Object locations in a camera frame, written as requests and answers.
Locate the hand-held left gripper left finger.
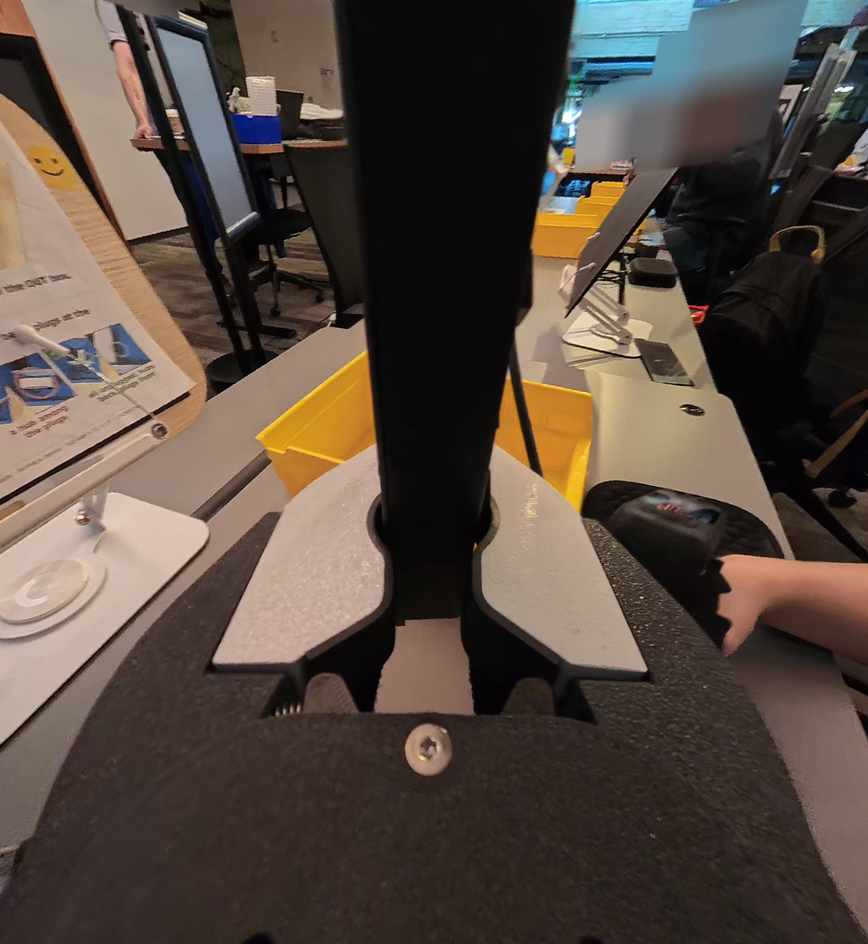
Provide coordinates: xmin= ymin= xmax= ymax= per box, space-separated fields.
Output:
xmin=210 ymin=447 xmax=393 ymax=677

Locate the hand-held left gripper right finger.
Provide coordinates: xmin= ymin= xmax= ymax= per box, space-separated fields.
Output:
xmin=471 ymin=447 xmax=649 ymax=679

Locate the yellow plastic bin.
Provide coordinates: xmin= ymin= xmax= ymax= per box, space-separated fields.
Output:
xmin=532 ymin=177 xmax=629 ymax=261
xmin=257 ymin=352 xmax=596 ymax=511

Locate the black usb hub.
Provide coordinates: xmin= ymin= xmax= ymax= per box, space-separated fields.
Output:
xmin=331 ymin=0 xmax=576 ymax=620

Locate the person's right hand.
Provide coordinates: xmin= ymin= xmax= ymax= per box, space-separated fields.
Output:
xmin=715 ymin=555 xmax=792 ymax=659

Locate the grey square plate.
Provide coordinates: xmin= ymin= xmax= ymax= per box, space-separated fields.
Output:
xmin=636 ymin=338 xmax=697 ymax=389

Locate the white stand base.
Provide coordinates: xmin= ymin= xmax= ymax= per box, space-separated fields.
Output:
xmin=0 ymin=492 xmax=210 ymax=771

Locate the black office chair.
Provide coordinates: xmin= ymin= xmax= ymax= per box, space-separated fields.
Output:
xmin=279 ymin=139 xmax=370 ymax=328
xmin=697 ymin=192 xmax=868 ymax=520

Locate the black bag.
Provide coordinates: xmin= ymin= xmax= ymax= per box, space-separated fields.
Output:
xmin=628 ymin=257 xmax=680 ymax=290

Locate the instruction poster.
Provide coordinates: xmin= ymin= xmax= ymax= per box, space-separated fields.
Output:
xmin=0 ymin=74 xmax=199 ymax=526

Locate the blue storage box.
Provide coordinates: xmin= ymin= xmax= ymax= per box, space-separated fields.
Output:
xmin=231 ymin=110 xmax=286 ymax=147

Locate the black monitor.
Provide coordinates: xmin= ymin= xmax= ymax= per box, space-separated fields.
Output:
xmin=116 ymin=12 xmax=269 ymax=387

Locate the yellow smiley sticker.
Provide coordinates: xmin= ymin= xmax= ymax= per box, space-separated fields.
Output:
xmin=31 ymin=144 xmax=81 ymax=185

